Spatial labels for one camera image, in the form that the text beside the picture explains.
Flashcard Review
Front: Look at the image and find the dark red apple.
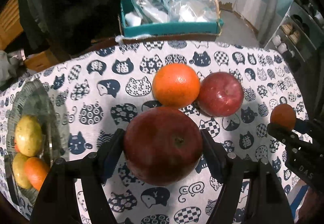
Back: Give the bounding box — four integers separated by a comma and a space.
196, 72, 244, 117

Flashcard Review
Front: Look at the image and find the small orange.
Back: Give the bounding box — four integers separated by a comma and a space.
24, 157, 50, 191

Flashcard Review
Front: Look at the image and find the small tangerine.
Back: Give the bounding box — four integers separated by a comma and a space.
152, 63, 200, 109

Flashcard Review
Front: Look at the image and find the teal cardboard box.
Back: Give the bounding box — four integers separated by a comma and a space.
121, 0, 224, 38

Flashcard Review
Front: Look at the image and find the wooden louvered cabinet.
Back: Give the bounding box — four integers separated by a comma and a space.
0, 0, 23, 50

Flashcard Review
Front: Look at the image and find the clear plastic bag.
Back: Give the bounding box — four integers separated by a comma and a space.
168, 0, 220, 23

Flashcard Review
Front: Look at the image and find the cat pattern tablecloth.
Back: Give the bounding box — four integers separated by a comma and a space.
0, 40, 308, 224

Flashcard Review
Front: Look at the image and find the black hanging coat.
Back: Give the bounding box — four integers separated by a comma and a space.
18, 0, 121, 55

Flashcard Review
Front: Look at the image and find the white shoe rack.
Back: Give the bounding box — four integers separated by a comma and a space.
265, 0, 323, 63

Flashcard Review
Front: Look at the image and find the large orange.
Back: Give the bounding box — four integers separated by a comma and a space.
270, 103, 296, 131

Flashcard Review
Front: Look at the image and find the green glass bowl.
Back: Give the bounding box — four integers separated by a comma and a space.
6, 79, 63, 205

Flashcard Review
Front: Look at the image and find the bright red apple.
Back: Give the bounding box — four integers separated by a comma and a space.
124, 107, 203, 186

